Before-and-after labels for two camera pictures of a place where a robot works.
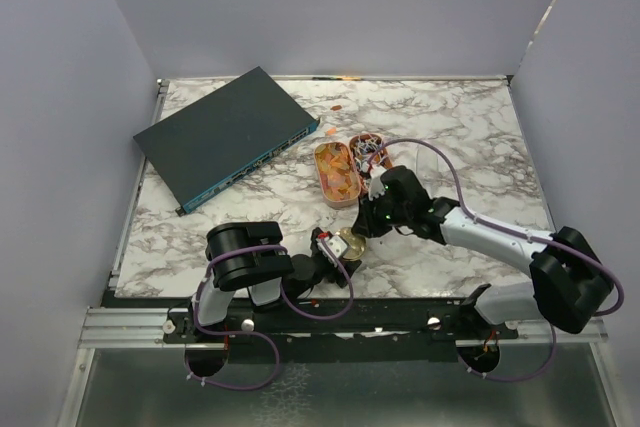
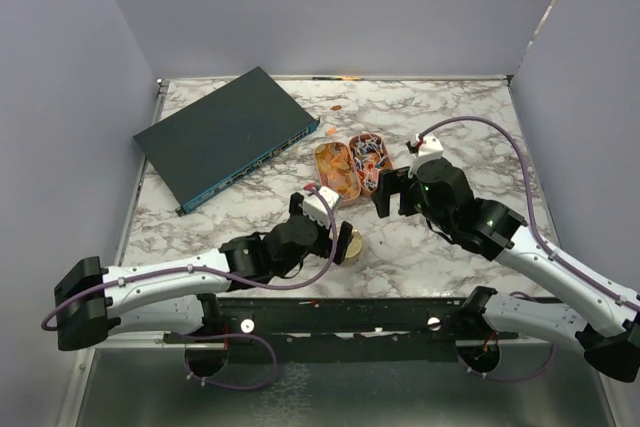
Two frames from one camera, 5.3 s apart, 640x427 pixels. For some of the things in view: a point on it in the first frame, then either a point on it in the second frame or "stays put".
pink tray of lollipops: x=368 y=154 stays put
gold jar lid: x=357 y=245 stays put
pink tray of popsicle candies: x=339 y=175 stays put
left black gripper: x=334 y=277 -> x=296 y=210
